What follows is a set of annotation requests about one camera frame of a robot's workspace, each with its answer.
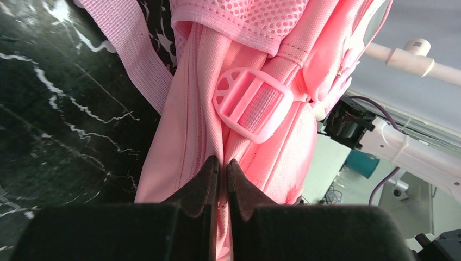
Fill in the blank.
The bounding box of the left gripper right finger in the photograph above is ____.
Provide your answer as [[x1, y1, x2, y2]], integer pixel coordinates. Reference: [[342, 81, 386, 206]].
[[227, 160, 414, 260]]

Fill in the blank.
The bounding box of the pink student backpack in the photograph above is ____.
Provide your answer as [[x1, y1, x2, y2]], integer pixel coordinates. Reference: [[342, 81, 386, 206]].
[[80, 1, 392, 260]]

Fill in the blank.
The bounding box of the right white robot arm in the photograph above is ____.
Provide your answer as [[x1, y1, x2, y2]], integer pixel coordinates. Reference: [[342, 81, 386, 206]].
[[321, 96, 460, 202]]

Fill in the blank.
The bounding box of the white PVC pipe frame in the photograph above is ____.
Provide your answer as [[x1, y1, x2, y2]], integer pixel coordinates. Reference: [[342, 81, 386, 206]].
[[365, 38, 460, 86]]

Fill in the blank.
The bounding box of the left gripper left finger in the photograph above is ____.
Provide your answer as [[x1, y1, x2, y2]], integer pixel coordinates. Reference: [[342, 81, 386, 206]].
[[11, 156, 219, 260]]

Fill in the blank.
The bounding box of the teal object off table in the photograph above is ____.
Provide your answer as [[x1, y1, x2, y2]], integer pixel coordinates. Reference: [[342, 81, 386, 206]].
[[345, 150, 380, 179]]

